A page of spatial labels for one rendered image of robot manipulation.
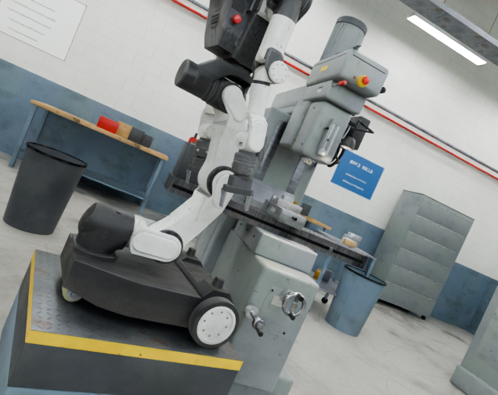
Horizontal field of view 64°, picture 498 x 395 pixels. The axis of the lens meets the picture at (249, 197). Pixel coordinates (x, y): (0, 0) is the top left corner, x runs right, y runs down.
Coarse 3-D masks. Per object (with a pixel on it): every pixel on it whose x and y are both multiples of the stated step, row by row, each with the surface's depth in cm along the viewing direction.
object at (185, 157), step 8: (184, 144) 211; (192, 144) 202; (184, 152) 205; (192, 152) 202; (184, 160) 202; (192, 160) 203; (176, 168) 208; (184, 168) 203; (176, 176) 202; (184, 176) 203; (192, 176) 205
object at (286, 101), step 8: (296, 88) 267; (304, 88) 250; (280, 96) 292; (288, 96) 274; (296, 96) 258; (272, 104) 304; (280, 104) 283; (288, 104) 266; (296, 104) 252; (304, 104) 238; (288, 112) 261
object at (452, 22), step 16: (176, 0) 577; (192, 0) 581; (400, 0) 443; (416, 0) 431; (432, 0) 421; (432, 16) 447; (448, 16) 435; (448, 32) 464; (464, 32) 450; (480, 32) 442; (480, 48) 467; (496, 48) 453; (288, 64) 633; (304, 64) 638; (496, 64) 486; (416, 128) 709; (448, 144) 727; (464, 160) 742
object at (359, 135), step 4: (360, 116) 255; (352, 120) 262; (356, 120) 257; (360, 120) 254; (364, 120) 254; (368, 120) 255; (360, 124) 254; (368, 124) 255; (360, 128) 254; (364, 128) 255; (348, 132) 260; (356, 132) 254; (360, 132) 255; (364, 132) 256; (356, 136) 255; (360, 136) 255; (356, 140) 255; (360, 140) 256; (356, 144) 255; (356, 148) 256
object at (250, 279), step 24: (240, 240) 233; (216, 264) 258; (240, 264) 216; (264, 264) 189; (240, 288) 202; (264, 288) 187; (288, 288) 190; (312, 288) 194; (240, 312) 190; (264, 312) 189; (240, 336) 188; (264, 336) 191; (288, 336) 194; (264, 360) 193; (240, 384) 192; (264, 384) 195
